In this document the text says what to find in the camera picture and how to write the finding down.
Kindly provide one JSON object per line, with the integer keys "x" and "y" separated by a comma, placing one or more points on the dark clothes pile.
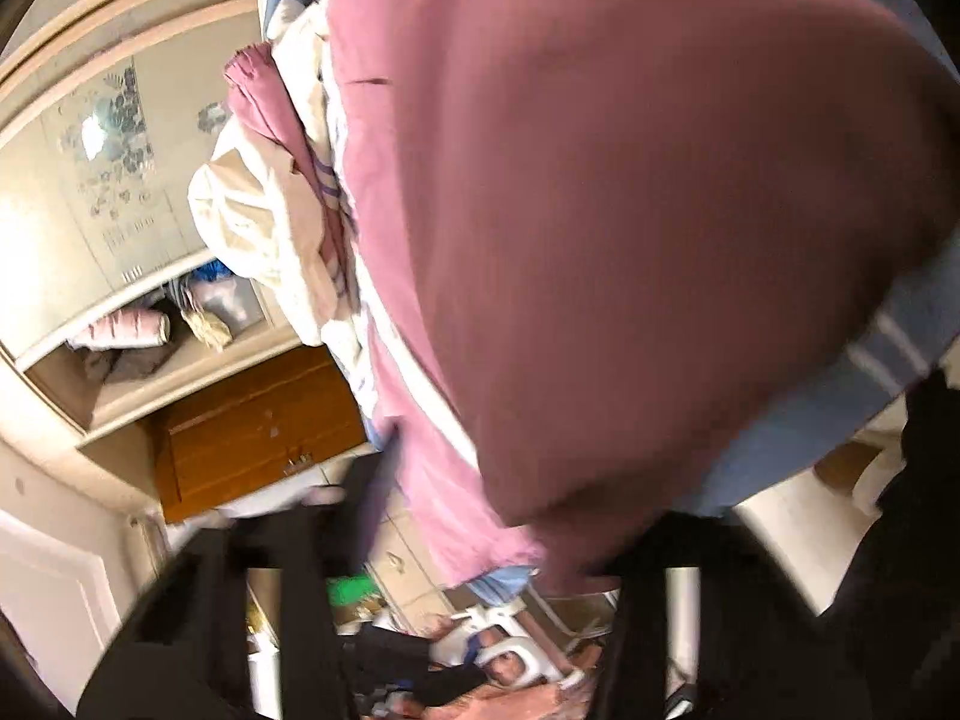
{"x": 405, "y": 664}

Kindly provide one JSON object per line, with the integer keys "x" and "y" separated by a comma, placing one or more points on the beige crumpled cloth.
{"x": 210, "y": 330}

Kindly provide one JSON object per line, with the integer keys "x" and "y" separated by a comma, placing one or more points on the pink blue checked duvet cover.
{"x": 637, "y": 240}

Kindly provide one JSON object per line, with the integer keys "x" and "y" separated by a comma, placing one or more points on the pink striped pillow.
{"x": 124, "y": 330}

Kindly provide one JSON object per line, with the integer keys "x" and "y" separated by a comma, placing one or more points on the blue white bag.
{"x": 232, "y": 304}

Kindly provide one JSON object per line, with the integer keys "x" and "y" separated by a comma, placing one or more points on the flower print wardrobe sliding door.
{"x": 97, "y": 187}

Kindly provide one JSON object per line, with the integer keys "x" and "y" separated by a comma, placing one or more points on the blue clothing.
{"x": 206, "y": 272}

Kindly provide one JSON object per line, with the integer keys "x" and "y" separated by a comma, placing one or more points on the beige wardrobe frame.
{"x": 187, "y": 382}

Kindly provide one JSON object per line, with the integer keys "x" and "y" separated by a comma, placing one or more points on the person's dark clothing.
{"x": 900, "y": 577}

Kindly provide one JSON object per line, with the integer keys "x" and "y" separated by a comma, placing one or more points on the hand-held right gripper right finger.
{"x": 750, "y": 637}

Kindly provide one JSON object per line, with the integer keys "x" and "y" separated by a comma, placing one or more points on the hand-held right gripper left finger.
{"x": 307, "y": 615}

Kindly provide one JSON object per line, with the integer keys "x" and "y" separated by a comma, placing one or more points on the brown wooden door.
{"x": 247, "y": 427}

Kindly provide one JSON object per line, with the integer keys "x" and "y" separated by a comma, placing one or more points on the green object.
{"x": 351, "y": 591}

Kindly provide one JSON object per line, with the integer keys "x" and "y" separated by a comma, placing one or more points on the pink printed cloth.
{"x": 495, "y": 705}

